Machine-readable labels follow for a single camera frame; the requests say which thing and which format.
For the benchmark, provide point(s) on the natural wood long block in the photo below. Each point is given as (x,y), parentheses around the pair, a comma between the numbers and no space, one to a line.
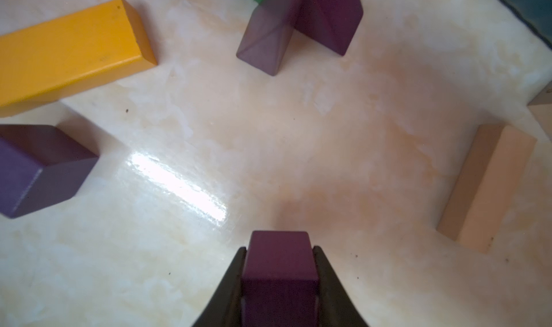
(484,189)

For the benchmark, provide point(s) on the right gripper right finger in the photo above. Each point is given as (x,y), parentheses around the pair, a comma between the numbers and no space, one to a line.
(335,306)

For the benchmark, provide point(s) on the teal plastic storage bin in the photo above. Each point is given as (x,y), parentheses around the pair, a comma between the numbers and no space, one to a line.
(535,14)

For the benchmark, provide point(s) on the natural wood plank block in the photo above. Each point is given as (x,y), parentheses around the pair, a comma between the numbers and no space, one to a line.
(541,108)

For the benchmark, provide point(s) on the purple rectangular block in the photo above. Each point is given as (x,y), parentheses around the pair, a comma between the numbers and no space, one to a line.
(331,23)

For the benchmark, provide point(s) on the yellow long block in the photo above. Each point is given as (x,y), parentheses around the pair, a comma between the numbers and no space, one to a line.
(71,54)

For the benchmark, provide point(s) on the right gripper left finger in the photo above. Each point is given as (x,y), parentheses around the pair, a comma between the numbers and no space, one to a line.
(224,308)

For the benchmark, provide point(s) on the purple cube block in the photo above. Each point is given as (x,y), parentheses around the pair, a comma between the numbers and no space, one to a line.
(280,282)
(41,166)
(268,34)

